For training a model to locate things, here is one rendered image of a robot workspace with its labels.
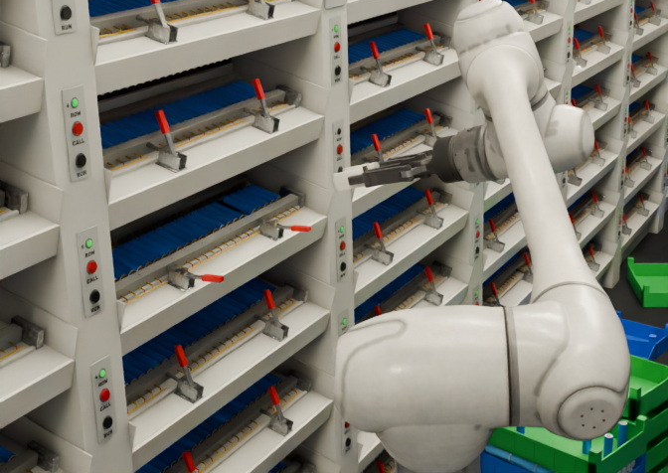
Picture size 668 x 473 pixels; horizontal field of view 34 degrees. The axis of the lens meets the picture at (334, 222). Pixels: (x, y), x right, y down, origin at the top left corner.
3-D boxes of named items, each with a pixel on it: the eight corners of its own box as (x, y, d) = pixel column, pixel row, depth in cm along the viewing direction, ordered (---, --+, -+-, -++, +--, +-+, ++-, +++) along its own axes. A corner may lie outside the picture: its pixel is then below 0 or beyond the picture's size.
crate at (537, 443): (646, 450, 235) (649, 416, 232) (594, 489, 221) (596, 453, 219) (530, 406, 255) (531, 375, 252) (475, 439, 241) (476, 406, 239)
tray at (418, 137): (465, 151, 267) (480, 98, 261) (346, 223, 217) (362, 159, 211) (392, 123, 275) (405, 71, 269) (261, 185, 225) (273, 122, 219)
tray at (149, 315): (323, 236, 209) (333, 192, 205) (115, 360, 159) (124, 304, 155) (236, 198, 217) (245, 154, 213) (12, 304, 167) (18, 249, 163)
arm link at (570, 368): (620, 270, 125) (500, 275, 126) (651, 367, 109) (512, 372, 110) (616, 364, 131) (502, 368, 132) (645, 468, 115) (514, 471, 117)
